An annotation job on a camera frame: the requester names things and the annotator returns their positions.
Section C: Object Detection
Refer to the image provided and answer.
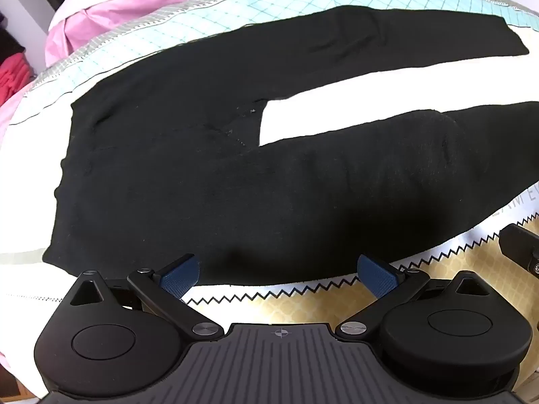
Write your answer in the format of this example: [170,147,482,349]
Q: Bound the pink duvet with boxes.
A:
[44,0,257,68]

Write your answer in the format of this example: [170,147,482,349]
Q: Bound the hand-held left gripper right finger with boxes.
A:
[335,254,490,340]

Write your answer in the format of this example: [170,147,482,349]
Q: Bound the black pants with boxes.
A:
[42,5,539,288]

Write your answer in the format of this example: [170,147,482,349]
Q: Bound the patchwork quilt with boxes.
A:
[0,0,539,371]

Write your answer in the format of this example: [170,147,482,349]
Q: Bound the red clothes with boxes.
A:
[0,53,33,105]

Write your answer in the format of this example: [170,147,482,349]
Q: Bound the dark cloth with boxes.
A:
[0,12,31,65]

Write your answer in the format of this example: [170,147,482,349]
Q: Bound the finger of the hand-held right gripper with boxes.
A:
[498,223,539,281]

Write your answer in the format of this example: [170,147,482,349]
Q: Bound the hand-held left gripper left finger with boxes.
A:
[61,254,224,340]

